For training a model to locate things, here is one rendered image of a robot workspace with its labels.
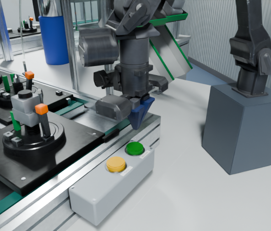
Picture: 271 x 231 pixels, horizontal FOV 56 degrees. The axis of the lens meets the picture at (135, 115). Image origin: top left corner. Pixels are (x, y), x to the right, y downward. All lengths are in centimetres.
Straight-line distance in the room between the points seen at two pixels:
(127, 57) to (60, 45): 115
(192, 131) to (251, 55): 36
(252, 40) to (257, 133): 23
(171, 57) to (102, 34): 59
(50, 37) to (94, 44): 115
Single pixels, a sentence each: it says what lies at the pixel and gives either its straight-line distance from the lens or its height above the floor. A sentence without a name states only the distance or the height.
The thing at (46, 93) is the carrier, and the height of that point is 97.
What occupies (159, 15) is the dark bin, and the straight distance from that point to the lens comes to 87.
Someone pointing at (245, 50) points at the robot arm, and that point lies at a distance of 63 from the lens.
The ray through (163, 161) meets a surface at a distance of 74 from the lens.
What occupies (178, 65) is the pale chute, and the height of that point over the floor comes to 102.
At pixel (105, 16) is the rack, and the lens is 81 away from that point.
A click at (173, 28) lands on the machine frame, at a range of 234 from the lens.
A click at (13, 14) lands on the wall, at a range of 455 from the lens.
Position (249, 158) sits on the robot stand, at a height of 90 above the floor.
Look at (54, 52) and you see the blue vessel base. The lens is 162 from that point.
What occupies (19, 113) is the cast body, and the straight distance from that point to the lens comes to 62.
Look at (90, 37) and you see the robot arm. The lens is 46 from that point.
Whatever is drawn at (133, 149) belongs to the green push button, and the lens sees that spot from 59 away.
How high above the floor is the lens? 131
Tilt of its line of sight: 28 degrees down
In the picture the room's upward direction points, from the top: straight up
